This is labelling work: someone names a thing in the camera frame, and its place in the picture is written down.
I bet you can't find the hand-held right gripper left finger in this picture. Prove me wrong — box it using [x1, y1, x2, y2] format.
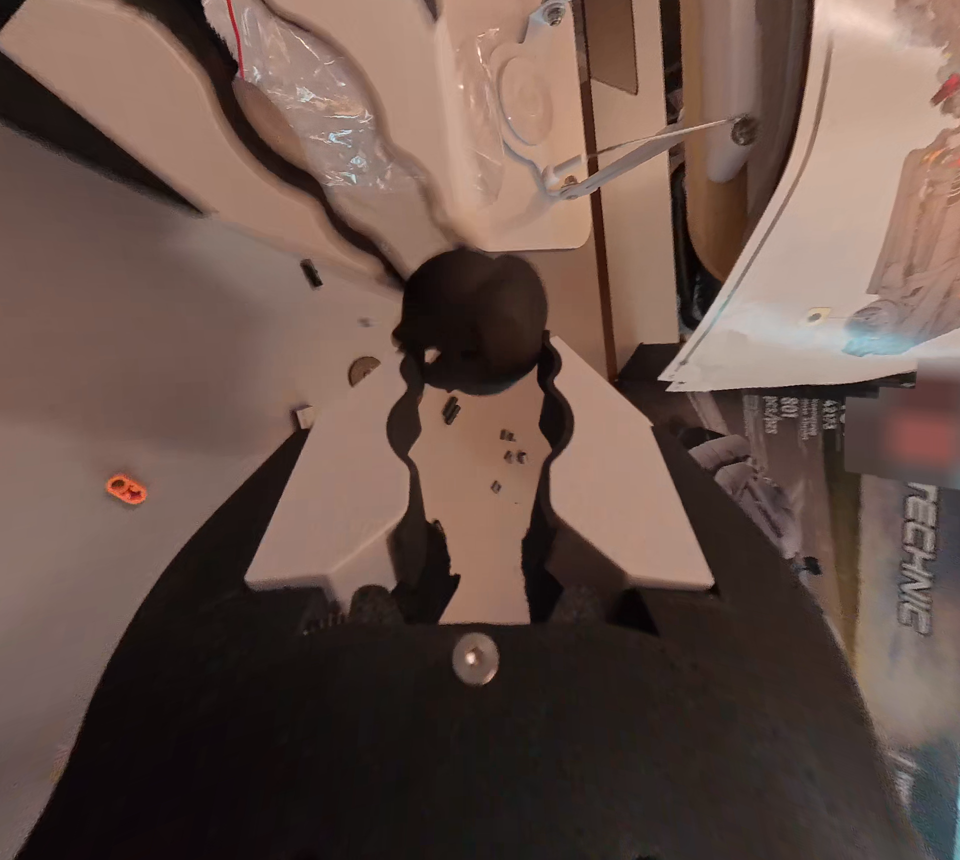
[243, 350, 460, 595]

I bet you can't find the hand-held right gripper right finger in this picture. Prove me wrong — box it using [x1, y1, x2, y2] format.
[522, 335, 717, 595]

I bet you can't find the clear bag of lego parts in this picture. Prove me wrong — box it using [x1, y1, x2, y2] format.
[202, 0, 513, 210]

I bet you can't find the black lego tyre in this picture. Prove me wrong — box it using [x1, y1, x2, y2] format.
[392, 248, 550, 398]

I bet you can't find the dark lego set box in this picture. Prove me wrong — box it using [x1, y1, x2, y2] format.
[622, 342, 960, 860]

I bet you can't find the white book stand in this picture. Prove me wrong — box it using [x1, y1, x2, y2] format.
[420, 0, 837, 285]

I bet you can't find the open instruction book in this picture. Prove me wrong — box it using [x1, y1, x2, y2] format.
[658, 0, 960, 394]

